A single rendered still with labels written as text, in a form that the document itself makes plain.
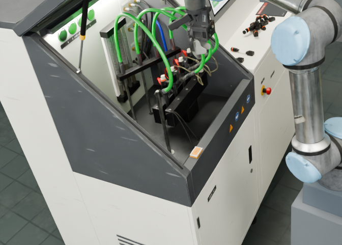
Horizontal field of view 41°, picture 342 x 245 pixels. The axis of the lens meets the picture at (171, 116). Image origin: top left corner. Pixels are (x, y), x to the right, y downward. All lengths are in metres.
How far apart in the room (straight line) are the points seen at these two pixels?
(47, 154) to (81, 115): 0.40
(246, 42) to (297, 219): 0.97
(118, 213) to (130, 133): 0.53
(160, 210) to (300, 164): 0.66
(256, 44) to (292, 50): 1.08
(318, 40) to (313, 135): 0.30
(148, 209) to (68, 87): 0.60
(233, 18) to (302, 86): 1.18
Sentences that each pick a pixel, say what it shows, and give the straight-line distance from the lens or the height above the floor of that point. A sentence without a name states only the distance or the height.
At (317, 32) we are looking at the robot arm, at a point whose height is 1.51.
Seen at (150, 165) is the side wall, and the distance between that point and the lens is 1.71.
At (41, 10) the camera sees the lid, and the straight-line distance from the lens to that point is 1.54.
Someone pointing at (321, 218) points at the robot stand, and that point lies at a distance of 1.72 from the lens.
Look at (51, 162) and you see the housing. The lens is 2.12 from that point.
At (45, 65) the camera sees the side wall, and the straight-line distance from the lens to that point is 1.71.
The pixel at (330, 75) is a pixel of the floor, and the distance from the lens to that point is 3.90.
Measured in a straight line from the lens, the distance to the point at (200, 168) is 1.75.
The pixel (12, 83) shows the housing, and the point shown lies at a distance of 1.92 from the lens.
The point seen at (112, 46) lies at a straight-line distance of 2.00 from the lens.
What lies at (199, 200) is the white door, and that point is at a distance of 1.83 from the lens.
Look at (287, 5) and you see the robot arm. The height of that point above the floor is 1.50.
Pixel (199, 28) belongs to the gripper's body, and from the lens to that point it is 1.66.
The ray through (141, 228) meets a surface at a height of 0.54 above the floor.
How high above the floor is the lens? 2.10
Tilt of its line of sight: 36 degrees down
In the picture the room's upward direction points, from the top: 10 degrees counter-clockwise
